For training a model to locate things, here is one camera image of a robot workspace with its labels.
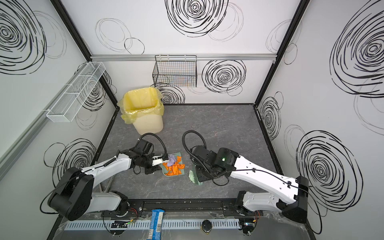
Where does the green plastic dustpan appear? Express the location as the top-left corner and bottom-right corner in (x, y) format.
(160, 153), (185, 177)

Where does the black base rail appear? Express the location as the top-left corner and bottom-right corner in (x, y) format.
(101, 197), (304, 217)

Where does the white wire wall shelf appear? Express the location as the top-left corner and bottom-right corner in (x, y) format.
(46, 62), (107, 123)

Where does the green hand broom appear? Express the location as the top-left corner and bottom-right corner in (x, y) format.
(189, 170), (203, 186)

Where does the black wire wall basket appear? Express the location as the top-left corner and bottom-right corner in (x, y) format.
(152, 55), (198, 88)

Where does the blue snack packet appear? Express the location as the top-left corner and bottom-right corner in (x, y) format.
(147, 209), (165, 240)

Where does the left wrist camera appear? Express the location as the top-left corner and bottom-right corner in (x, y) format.
(152, 154), (169, 167)

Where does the cream plastic trash bin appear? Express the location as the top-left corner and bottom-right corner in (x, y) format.
(133, 114), (164, 135)

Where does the white slotted cable duct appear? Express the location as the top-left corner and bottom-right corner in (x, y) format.
(64, 219), (240, 231)

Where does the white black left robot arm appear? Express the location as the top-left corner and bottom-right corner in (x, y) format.
(39, 133), (168, 221)

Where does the purple far right scrap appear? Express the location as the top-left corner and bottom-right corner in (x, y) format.
(167, 154), (178, 167)

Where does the yellow plastic bin liner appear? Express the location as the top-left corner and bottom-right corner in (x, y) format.
(118, 87), (165, 124)

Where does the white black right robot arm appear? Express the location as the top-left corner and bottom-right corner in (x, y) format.
(182, 130), (312, 224)

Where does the black round knob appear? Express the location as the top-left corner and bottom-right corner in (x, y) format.
(201, 220), (213, 234)

